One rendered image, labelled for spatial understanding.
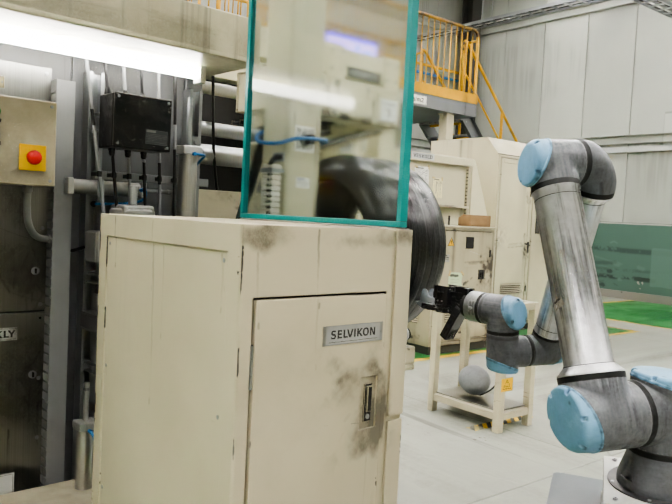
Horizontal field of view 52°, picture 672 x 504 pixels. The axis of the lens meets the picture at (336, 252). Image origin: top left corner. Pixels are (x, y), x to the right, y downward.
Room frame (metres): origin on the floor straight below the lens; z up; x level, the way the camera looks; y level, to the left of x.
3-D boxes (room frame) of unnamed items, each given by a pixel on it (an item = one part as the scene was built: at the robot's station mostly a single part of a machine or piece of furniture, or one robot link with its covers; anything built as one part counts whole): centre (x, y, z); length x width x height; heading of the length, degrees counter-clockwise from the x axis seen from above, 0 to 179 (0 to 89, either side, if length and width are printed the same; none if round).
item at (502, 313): (1.94, -0.48, 1.04); 0.12 x 0.09 x 0.10; 42
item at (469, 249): (7.00, -1.10, 0.62); 0.91 x 0.58 x 1.25; 129
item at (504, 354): (1.95, -0.50, 0.93); 0.12 x 0.09 x 0.12; 106
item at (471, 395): (4.52, -1.00, 0.40); 0.60 x 0.35 x 0.80; 39
